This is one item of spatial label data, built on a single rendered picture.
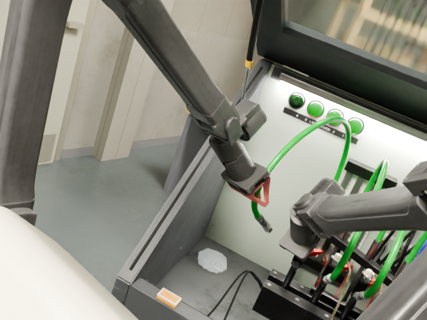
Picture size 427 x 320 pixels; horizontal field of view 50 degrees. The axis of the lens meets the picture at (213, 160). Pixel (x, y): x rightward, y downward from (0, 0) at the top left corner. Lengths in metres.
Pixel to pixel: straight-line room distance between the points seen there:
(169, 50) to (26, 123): 0.23
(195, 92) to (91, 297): 0.46
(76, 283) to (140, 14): 0.38
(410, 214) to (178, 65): 0.39
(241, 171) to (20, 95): 0.50
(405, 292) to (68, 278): 0.30
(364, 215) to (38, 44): 0.50
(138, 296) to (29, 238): 0.69
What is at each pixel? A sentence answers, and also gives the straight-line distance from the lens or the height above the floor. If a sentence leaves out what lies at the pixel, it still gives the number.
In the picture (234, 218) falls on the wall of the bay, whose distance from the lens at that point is 1.53.
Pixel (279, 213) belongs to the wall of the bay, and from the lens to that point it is 1.48.
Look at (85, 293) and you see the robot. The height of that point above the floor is 1.39.
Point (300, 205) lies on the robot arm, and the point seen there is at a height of 1.30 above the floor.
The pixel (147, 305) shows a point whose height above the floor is 0.92.
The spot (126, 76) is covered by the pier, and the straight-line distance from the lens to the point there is 3.53.
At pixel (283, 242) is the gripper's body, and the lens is 1.05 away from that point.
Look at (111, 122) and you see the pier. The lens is 3.63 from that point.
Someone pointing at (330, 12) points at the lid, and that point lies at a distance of 1.10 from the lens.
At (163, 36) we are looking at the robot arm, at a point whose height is 1.53.
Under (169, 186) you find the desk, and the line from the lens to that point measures 3.58.
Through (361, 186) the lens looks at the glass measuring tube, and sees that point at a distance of 1.40.
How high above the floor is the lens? 1.64
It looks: 21 degrees down
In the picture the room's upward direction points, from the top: 21 degrees clockwise
